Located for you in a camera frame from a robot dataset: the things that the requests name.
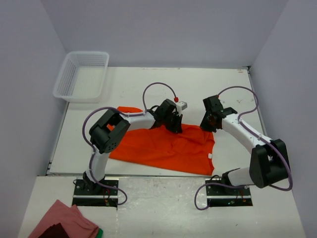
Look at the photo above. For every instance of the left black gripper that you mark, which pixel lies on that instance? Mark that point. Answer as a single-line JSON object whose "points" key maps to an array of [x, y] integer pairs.
{"points": [[176, 128]]}

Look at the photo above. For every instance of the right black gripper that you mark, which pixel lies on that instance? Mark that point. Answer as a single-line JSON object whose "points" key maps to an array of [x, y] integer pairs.
{"points": [[205, 127]]}

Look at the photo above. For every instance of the orange t shirt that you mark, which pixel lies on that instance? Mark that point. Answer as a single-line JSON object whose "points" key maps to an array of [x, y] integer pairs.
{"points": [[187, 152]]}

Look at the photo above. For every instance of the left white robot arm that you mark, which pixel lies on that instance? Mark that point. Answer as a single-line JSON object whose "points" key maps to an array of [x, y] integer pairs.
{"points": [[109, 130]]}

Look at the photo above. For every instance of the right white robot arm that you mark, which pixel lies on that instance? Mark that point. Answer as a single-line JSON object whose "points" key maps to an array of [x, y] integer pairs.
{"points": [[269, 162]]}

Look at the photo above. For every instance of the white plastic basket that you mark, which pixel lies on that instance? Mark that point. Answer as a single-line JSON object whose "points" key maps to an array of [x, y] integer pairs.
{"points": [[82, 76]]}

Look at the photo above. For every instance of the green folded t shirt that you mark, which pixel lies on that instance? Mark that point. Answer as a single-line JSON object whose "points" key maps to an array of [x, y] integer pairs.
{"points": [[100, 233]]}

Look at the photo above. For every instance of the pink folded t shirt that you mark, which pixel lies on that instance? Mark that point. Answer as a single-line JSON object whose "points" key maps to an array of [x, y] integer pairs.
{"points": [[74, 224]]}

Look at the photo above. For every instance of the dark maroon folded t shirt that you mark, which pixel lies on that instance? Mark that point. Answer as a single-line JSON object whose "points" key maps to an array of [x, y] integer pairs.
{"points": [[55, 231]]}

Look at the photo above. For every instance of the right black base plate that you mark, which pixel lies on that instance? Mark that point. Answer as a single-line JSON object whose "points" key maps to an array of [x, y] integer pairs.
{"points": [[219, 196]]}

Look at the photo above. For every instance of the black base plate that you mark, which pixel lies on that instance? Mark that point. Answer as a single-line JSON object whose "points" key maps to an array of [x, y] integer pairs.
{"points": [[100, 197], [219, 196]]}

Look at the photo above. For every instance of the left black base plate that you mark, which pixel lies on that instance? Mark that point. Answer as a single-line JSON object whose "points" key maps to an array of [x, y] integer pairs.
{"points": [[100, 197]]}

